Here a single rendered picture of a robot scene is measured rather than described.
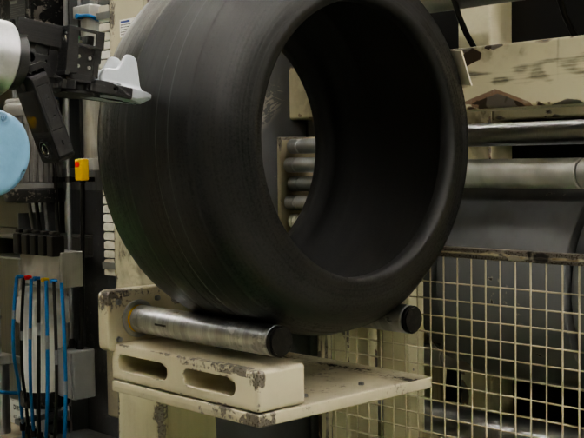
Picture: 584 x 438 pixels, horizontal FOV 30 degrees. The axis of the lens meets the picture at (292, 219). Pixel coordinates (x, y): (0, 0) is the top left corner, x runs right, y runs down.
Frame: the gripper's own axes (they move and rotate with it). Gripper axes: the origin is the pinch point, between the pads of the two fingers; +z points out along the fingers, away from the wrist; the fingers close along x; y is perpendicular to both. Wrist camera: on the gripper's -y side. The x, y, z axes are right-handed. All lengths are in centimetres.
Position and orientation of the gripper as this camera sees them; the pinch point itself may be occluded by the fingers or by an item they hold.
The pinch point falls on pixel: (141, 101)
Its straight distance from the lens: 147.4
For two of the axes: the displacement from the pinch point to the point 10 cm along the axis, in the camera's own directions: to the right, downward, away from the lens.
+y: 0.7, -10.0, 0.3
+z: 7.3, 0.8, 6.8
